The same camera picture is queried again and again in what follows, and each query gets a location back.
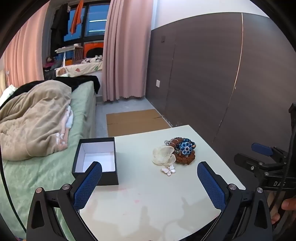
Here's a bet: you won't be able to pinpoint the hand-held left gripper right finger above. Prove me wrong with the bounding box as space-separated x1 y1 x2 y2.
196 161 273 241

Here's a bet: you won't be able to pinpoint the black cloth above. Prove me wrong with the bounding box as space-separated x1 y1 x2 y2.
14 75 101 95

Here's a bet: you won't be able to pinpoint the orange hanging garment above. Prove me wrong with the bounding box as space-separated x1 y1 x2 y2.
69 0 84 35

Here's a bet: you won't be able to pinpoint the orange black panel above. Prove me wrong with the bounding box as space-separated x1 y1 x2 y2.
83 42 103 58

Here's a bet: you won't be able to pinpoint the white pink cloth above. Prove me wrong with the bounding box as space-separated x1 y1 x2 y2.
55 105 74 149

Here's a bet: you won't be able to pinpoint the blue flower hair ornament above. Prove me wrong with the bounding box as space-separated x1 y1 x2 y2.
178 138 193 155

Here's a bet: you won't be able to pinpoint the red and grey bracelets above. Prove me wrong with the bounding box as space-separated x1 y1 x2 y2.
164 137 179 147

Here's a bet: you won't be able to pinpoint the white rack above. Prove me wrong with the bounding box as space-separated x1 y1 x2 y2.
55 45 84 66

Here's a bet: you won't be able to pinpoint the floral bedding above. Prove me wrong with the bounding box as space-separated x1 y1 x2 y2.
55 61 103 78

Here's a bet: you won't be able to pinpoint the white shell hair clip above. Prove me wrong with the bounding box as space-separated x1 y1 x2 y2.
152 145 176 166

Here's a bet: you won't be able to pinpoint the pink curtain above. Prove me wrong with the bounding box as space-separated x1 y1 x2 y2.
0 2 56 86
102 0 152 102

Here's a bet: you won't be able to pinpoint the dark clothes pile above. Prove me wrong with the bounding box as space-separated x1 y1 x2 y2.
43 56 60 72

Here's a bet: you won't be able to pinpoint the white butterfly pendant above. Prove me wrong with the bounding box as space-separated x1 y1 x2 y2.
161 165 176 176

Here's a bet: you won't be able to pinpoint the beige blanket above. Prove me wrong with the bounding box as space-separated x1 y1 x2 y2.
0 80 73 161

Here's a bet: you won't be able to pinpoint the black white plush toy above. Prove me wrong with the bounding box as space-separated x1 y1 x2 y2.
81 55 103 64

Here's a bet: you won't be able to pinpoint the black braided cable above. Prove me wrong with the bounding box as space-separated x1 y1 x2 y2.
272 125 296 210

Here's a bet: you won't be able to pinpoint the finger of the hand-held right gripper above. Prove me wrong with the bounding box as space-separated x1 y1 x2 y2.
233 153 274 178
251 143 288 163

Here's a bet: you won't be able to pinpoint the white pillow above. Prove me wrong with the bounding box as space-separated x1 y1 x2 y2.
0 85 18 106

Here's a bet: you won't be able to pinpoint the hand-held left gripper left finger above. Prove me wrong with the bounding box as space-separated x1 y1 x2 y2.
26 161 103 241

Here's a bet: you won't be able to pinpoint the flat cardboard sheet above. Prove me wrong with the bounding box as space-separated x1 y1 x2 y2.
106 109 173 137

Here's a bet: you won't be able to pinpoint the green bed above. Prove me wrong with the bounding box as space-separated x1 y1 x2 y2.
0 81 96 241

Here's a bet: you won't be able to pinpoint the dark framed window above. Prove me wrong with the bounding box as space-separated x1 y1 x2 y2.
50 0 110 56

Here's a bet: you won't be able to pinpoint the black hanging clothes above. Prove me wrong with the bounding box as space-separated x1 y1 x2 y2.
50 3 70 42

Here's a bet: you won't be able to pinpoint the brown bead bracelet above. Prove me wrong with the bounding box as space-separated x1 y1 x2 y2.
169 138 197 165

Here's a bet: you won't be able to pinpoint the black gift box white inside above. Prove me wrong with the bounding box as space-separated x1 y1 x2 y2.
72 137 119 186

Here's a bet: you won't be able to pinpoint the person's right hand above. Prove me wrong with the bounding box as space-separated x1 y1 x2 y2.
268 192 296 225

